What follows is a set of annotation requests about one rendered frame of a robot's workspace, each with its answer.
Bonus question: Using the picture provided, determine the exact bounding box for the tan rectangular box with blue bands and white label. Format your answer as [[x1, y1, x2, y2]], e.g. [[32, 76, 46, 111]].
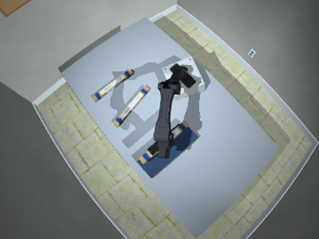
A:
[[139, 121, 189, 164]]

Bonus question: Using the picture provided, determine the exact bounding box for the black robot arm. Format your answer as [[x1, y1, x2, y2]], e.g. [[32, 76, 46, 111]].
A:
[[148, 64, 196, 159]]

